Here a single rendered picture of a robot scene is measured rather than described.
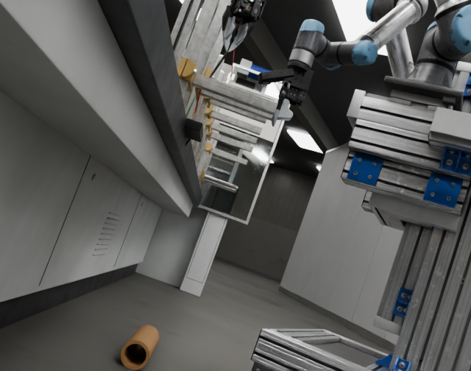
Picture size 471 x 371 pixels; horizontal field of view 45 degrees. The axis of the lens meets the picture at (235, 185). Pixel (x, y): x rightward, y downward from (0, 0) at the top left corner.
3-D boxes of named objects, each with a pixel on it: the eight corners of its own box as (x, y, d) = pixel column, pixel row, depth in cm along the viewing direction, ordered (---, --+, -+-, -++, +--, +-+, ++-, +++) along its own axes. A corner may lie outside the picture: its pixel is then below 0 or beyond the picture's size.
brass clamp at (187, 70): (193, 93, 160) (199, 76, 160) (192, 79, 146) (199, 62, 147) (173, 85, 160) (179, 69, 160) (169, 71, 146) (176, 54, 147)
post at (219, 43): (186, 143, 201) (232, 20, 206) (185, 141, 198) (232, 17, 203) (176, 140, 201) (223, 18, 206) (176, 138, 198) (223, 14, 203)
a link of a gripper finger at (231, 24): (223, 43, 150) (235, 11, 151) (215, 47, 155) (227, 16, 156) (233, 48, 151) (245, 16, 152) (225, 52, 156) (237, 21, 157)
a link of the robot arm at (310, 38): (331, 29, 184) (316, 15, 178) (321, 60, 183) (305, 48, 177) (313, 30, 190) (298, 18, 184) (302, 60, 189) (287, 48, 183)
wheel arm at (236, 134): (255, 145, 282) (257, 138, 283) (255, 143, 279) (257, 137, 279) (160, 110, 282) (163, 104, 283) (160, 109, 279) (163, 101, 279)
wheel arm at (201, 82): (271, 118, 156) (277, 104, 157) (273, 115, 153) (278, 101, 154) (123, 64, 156) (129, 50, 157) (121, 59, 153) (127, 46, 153)
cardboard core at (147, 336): (163, 329, 188) (153, 346, 158) (154, 352, 187) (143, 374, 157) (140, 321, 188) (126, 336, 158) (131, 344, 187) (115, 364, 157)
